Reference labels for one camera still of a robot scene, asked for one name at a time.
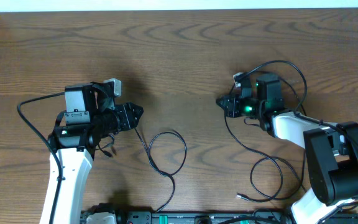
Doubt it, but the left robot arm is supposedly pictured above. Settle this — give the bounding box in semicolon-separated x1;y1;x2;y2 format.
40;78;144;223

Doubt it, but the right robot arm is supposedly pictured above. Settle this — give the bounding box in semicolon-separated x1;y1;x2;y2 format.
216;73;358;223

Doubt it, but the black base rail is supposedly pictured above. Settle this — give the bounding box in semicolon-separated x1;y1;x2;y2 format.
79;202;358;224

